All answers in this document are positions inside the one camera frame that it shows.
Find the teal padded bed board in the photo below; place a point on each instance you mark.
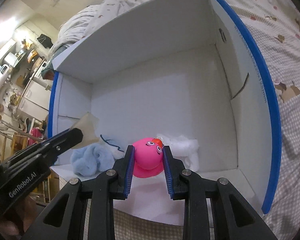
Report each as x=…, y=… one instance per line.
x=51, y=67

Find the pink rubber duck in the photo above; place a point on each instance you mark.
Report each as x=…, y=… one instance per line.
x=146, y=155

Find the white kitchen cabinet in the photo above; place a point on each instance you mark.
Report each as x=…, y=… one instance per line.
x=36, y=96

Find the beige cloth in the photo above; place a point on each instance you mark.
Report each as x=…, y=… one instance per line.
x=88, y=127

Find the black hanging garment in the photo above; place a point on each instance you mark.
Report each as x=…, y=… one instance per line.
x=45, y=40

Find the white fluffy cloth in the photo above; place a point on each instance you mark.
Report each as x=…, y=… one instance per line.
x=182, y=150

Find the red container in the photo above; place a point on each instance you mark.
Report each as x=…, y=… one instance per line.
x=36, y=133

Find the blue cardboard box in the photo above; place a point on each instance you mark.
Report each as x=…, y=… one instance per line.
x=165, y=92

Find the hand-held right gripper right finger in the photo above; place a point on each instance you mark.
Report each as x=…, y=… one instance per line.
x=168, y=173

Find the person's left hand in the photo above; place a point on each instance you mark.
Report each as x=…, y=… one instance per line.
x=17, y=220

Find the light blue fluffy cloth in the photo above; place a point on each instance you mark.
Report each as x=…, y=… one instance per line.
x=90, y=158

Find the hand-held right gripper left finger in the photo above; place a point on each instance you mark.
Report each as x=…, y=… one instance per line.
x=130, y=172

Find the white water heater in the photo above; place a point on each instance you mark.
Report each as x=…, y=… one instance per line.
x=10, y=58

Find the white printed duvet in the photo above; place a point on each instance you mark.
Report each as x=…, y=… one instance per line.
x=95, y=15

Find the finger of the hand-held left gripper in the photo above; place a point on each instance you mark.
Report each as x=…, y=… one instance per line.
x=70, y=135
x=57, y=150

